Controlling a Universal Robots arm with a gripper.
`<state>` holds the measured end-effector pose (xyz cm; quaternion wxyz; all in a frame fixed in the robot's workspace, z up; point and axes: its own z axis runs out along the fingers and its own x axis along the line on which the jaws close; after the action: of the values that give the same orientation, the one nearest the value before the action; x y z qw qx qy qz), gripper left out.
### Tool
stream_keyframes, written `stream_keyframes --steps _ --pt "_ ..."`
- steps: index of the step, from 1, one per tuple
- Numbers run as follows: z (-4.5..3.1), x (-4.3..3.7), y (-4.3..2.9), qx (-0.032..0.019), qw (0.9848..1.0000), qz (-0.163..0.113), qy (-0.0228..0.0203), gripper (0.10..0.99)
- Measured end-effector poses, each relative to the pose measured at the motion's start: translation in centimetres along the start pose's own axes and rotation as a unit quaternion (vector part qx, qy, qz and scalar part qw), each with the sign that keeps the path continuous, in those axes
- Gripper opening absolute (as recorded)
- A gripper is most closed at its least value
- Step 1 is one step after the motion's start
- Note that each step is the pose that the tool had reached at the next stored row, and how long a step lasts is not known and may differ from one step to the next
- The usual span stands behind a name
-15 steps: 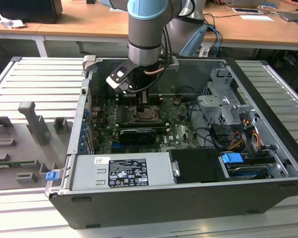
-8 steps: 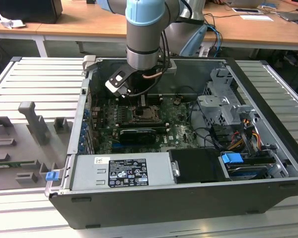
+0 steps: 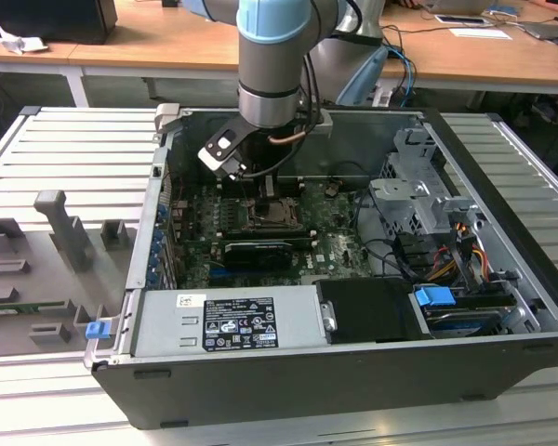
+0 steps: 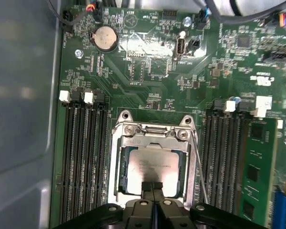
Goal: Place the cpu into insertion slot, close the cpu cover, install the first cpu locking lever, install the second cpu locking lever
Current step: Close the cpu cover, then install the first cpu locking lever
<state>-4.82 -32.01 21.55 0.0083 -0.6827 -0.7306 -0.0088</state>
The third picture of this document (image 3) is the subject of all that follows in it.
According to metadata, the pale blue teach pendant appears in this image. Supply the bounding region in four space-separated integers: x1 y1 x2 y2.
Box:
337 46 392 107

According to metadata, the green RAM stick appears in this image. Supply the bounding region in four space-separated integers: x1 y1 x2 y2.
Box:
0 300 69 313

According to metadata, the black box on desk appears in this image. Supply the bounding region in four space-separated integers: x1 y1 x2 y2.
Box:
0 0 118 46

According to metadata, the thin metal locking lever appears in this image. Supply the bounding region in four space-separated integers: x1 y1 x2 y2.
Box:
240 178 264 222

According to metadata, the grey power supply unit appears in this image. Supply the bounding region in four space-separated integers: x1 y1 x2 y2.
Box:
132 283 339 359

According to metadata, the orange yellow red wire bundle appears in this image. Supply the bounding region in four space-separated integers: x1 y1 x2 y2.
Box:
425 222 492 282

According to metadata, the blue plastic case latch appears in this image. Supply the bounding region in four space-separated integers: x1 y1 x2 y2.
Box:
86 320 111 340

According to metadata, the wooden desk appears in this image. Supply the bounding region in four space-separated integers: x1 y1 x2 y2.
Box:
67 0 243 98
379 0 558 98
0 39 92 108

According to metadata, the white plug block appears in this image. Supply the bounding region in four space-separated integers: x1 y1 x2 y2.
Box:
370 85 395 108

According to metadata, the grey plastic case latch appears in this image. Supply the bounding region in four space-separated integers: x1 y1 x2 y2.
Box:
153 102 182 136

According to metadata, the black and grey PC case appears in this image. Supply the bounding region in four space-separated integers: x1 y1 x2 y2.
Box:
82 102 558 431

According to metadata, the crumpled white paper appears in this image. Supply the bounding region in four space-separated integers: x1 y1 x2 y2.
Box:
0 25 50 56

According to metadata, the perforated metal drive cage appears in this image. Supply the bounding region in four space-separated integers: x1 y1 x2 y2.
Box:
369 127 485 238

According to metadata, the black cable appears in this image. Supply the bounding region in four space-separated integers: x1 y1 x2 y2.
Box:
355 185 415 282

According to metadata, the metal socket cover frame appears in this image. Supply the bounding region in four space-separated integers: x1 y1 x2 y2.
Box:
253 199 306 229

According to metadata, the green motherboard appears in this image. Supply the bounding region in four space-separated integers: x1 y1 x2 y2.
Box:
166 176 378 289

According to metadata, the CPU socket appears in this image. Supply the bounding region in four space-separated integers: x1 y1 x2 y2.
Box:
245 197 307 232

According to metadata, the grey parts rack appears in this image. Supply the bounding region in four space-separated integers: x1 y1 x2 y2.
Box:
0 189 143 359

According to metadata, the white paper sheet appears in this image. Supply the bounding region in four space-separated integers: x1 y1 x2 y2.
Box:
448 27 512 41

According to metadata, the grey tablet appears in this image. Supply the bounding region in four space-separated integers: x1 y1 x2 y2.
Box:
434 13 492 27

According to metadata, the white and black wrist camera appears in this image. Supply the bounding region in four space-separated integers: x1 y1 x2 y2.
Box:
196 121 257 182

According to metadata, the blue cable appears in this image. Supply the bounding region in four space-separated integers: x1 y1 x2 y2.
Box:
390 46 418 108

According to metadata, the hard disk drive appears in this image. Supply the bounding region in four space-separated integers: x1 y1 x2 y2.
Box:
422 304 503 335

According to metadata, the blue disk carrier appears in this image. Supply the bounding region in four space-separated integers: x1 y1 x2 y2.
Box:
412 285 457 308

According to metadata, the black graphics card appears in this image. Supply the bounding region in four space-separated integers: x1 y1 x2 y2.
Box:
222 239 293 273

